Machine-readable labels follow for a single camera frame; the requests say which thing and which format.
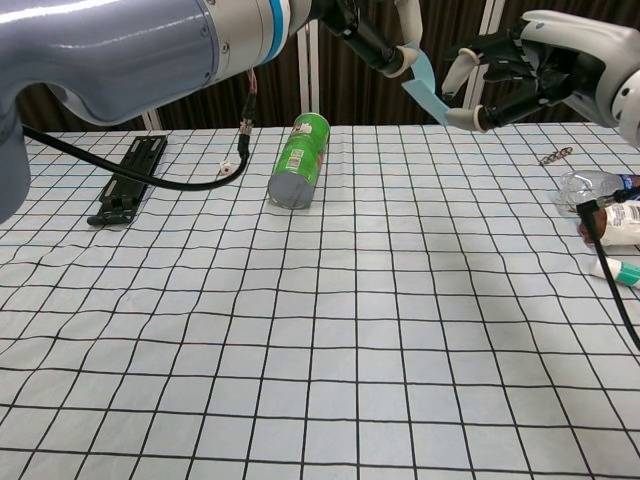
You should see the black cable with connector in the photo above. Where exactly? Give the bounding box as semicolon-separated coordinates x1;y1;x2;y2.
19;67;261;192

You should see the white bottle with brown end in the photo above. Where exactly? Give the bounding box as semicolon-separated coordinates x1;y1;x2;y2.
578;199;640;247

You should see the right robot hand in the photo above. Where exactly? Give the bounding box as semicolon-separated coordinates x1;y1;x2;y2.
441;10;614;133

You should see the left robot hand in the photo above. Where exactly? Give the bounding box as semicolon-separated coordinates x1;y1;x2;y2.
310;0;425;79

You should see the black cable with plug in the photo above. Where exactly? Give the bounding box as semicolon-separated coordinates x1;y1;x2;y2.
574;186;640;351

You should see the dark pleated curtain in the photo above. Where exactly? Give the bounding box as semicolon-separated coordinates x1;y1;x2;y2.
19;0;640;137

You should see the white and green tube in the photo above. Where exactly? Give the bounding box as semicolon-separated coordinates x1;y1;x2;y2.
591;254;640;290

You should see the green chips can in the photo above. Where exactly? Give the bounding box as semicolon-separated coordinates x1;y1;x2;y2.
267;112;331;210

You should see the light blue strip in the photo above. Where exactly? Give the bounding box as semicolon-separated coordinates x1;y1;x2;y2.
402;78;451;125

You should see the black metal bracket plate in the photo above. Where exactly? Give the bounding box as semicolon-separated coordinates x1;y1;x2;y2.
87;134;169;227

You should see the metal key chain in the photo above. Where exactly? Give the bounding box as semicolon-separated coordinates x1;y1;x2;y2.
538;146;574;166

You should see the clear plastic bottle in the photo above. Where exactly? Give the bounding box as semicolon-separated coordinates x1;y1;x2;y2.
552;169;640;217

